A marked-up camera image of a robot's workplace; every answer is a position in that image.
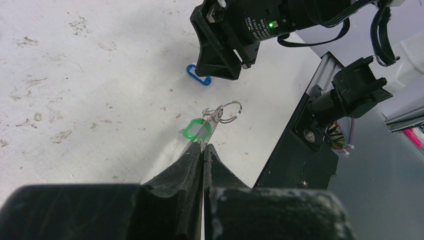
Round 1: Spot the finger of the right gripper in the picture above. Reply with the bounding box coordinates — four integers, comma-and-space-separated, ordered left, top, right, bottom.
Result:
190, 3, 247, 80

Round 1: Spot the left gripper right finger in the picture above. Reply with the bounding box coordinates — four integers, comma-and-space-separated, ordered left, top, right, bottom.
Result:
203, 144, 357, 240

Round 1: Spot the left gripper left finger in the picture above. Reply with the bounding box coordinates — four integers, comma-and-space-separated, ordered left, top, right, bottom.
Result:
0, 143, 204, 240

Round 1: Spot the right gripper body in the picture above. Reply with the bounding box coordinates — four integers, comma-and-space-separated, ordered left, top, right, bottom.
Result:
205, 0, 352, 67

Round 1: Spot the blue tagged key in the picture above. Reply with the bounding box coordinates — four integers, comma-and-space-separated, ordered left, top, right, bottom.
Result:
186, 63, 212, 86

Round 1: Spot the large metal key ring plate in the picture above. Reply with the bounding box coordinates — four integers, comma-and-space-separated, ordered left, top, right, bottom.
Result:
179, 100, 243, 157

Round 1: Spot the green tagged key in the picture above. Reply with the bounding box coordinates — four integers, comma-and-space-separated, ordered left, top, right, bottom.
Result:
181, 118, 212, 140

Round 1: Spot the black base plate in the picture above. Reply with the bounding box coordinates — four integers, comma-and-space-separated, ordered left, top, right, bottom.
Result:
254, 85, 339, 190

